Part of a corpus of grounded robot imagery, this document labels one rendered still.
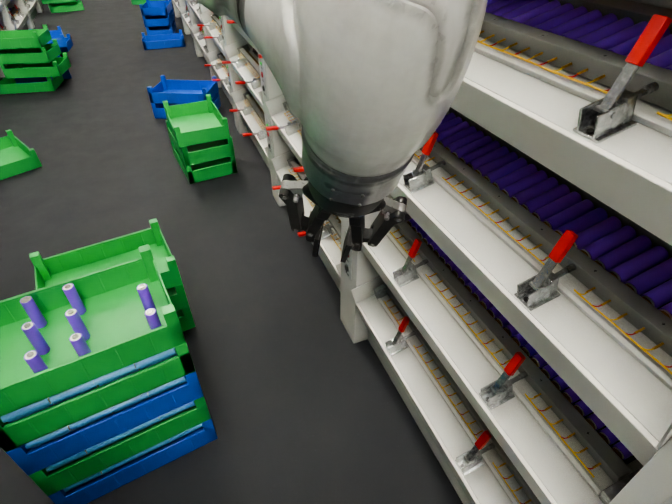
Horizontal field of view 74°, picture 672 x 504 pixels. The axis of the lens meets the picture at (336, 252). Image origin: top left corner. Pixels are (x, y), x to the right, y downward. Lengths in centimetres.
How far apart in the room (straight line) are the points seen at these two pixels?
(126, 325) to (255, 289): 55
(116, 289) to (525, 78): 77
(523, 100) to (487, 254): 20
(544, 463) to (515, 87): 45
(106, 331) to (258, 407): 40
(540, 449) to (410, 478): 40
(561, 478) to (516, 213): 33
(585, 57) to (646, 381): 31
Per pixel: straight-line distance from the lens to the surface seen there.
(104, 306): 93
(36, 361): 81
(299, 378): 112
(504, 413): 69
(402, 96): 24
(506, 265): 58
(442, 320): 77
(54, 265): 132
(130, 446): 98
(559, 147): 46
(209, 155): 187
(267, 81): 148
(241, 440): 106
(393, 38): 22
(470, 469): 86
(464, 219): 64
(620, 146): 43
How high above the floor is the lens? 92
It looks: 39 degrees down
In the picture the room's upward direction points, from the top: straight up
